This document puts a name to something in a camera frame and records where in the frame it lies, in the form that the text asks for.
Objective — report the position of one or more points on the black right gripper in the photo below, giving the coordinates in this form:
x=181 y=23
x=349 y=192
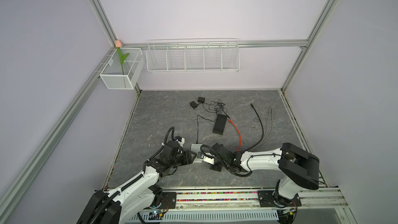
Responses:
x=212 y=166

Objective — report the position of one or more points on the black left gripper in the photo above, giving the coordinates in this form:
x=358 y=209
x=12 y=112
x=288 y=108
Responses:
x=187 y=157

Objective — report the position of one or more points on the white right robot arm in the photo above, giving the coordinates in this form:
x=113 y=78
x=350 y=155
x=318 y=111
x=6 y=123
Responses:
x=300 y=168

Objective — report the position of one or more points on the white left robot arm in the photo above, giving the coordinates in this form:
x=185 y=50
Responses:
x=136 y=186

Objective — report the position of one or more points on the black power adapter near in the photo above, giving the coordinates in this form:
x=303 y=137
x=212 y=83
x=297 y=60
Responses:
x=193 y=104

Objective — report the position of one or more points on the white mesh box basket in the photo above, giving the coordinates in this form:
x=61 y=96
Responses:
x=112 y=75

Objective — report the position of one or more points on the pink artificial tulip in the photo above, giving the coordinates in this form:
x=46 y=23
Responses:
x=122 y=57

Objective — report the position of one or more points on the white wire wall basket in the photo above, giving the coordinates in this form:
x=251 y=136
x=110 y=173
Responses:
x=193 y=55

